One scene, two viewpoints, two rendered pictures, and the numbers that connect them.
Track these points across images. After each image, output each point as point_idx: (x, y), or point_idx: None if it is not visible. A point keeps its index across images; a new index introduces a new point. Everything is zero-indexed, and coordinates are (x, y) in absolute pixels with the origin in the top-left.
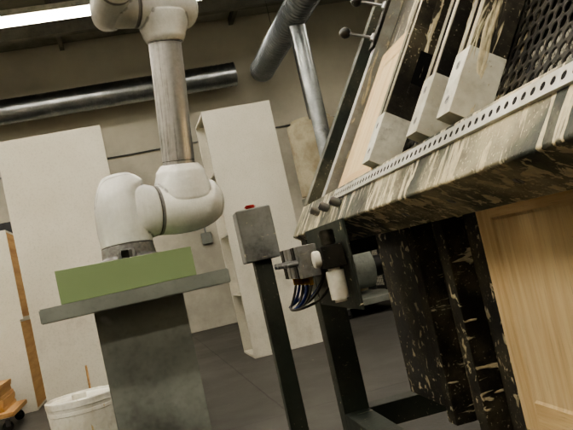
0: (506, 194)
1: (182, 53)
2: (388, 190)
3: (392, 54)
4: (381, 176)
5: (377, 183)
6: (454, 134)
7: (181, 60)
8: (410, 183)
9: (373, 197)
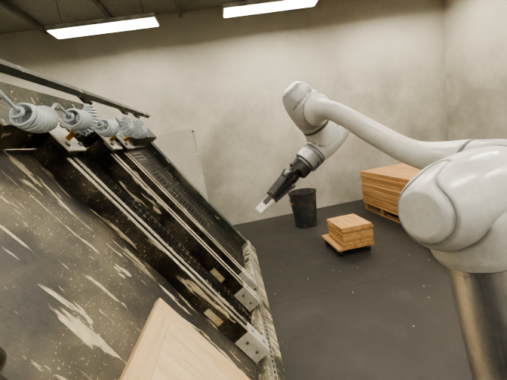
0: None
1: (452, 285)
2: (271, 329)
3: (150, 363)
4: (268, 334)
5: (271, 342)
6: (258, 286)
7: (452, 293)
8: (268, 311)
9: (275, 347)
